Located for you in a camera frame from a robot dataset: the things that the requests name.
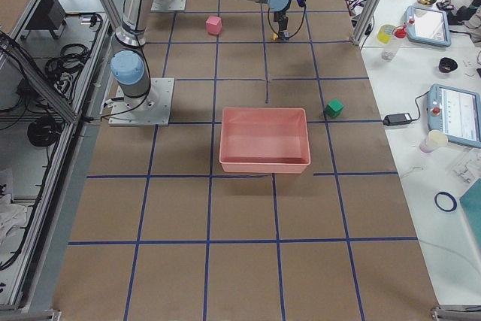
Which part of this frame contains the yellow tape roll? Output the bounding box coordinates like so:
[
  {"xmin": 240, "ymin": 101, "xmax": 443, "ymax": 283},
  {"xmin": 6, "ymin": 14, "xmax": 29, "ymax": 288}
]
[{"xmin": 377, "ymin": 24, "xmax": 396, "ymax": 44}]

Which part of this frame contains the translucent plastic cup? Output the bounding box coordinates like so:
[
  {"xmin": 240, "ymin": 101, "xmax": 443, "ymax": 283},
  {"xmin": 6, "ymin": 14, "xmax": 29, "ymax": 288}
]
[{"xmin": 419, "ymin": 130, "xmax": 449, "ymax": 153}]

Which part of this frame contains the teach pendant tablet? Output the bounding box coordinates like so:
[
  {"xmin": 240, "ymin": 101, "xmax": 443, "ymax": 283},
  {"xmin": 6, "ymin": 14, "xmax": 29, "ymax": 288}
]
[
  {"xmin": 427, "ymin": 83, "xmax": 480, "ymax": 148},
  {"xmin": 405, "ymin": 5, "xmax": 452, "ymax": 47}
]

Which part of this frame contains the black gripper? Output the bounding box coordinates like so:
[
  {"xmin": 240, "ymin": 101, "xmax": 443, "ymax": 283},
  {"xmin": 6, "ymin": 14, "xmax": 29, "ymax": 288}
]
[{"xmin": 274, "ymin": 11, "xmax": 289, "ymax": 30}]

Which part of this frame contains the teal book corner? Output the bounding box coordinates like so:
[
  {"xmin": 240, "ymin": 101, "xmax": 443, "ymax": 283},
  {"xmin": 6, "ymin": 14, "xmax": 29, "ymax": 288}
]
[{"xmin": 460, "ymin": 179, "xmax": 481, "ymax": 244}]

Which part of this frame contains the clear plastic bag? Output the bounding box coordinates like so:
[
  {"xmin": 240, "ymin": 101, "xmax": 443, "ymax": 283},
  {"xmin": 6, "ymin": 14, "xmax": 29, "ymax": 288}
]
[{"xmin": 446, "ymin": 148, "xmax": 480, "ymax": 184}]

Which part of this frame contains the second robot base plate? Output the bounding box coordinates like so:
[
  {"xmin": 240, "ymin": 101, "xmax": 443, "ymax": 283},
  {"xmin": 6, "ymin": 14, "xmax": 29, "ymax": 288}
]
[{"xmin": 151, "ymin": 0, "xmax": 186, "ymax": 12}]

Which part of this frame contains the clear plastic bottle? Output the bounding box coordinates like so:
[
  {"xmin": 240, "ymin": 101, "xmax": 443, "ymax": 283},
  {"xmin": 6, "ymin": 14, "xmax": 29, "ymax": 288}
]
[{"xmin": 381, "ymin": 25, "xmax": 407, "ymax": 61}]

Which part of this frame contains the black round cap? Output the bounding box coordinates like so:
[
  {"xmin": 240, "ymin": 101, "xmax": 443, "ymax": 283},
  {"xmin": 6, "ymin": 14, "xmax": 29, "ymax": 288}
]
[{"xmin": 438, "ymin": 57, "xmax": 458, "ymax": 74}]

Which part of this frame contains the black power adapter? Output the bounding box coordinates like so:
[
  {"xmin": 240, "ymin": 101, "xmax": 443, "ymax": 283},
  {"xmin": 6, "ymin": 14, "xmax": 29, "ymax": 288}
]
[{"xmin": 383, "ymin": 113, "xmax": 413, "ymax": 126}]

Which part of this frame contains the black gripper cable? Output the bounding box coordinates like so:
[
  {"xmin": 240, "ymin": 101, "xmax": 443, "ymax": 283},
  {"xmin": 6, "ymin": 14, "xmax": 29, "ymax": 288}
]
[{"xmin": 267, "ymin": 0, "xmax": 307, "ymax": 41}]

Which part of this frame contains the green foam cube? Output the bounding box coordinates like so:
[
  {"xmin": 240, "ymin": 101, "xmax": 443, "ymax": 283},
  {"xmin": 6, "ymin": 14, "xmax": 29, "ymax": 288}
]
[{"xmin": 324, "ymin": 98, "xmax": 344, "ymax": 118}]

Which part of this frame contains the left aluminium frame rail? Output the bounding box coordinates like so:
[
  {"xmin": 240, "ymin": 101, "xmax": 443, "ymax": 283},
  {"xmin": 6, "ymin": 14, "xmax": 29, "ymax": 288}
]
[{"xmin": 1, "ymin": 0, "xmax": 119, "ymax": 316}]

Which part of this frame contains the pink plastic bin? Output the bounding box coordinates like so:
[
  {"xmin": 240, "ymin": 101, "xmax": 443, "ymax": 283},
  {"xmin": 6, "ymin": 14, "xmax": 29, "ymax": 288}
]
[{"xmin": 219, "ymin": 108, "xmax": 311, "ymax": 174}]

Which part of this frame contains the far teach pendant tablet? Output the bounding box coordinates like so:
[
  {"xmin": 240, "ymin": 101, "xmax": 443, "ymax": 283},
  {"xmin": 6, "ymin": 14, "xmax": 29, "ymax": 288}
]
[{"xmin": 405, "ymin": 5, "xmax": 452, "ymax": 47}]

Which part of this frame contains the robot arm base plate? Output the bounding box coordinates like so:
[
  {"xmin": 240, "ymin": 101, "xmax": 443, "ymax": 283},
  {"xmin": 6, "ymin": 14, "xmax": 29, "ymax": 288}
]
[{"xmin": 108, "ymin": 77, "xmax": 174, "ymax": 126}]

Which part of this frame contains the pink foam cube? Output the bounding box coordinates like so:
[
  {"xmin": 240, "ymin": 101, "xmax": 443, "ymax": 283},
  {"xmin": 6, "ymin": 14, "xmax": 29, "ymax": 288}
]
[{"xmin": 205, "ymin": 16, "xmax": 222, "ymax": 35}]

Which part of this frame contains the blue tape ring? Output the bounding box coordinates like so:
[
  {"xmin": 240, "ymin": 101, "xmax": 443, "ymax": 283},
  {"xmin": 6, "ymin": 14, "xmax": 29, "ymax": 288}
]
[{"xmin": 434, "ymin": 192, "xmax": 458, "ymax": 213}]

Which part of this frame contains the near teach pendant tablet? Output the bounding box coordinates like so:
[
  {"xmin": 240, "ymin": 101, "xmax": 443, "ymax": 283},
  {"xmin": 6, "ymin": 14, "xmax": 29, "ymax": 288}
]
[{"xmin": 427, "ymin": 83, "xmax": 480, "ymax": 148}]

